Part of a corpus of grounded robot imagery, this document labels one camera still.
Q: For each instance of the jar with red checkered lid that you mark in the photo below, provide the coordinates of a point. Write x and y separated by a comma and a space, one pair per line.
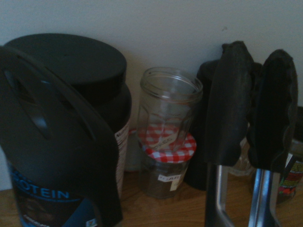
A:
165, 175

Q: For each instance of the empty clear glass jar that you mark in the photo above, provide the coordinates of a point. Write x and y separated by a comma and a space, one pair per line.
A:
170, 101

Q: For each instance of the spice jar with dark lid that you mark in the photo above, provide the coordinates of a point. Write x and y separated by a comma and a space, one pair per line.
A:
290, 179

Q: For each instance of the black protein powder tub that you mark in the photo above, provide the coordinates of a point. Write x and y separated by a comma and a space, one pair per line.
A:
94, 68

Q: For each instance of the black shaker bottle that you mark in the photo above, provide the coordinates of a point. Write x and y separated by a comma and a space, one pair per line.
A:
197, 151

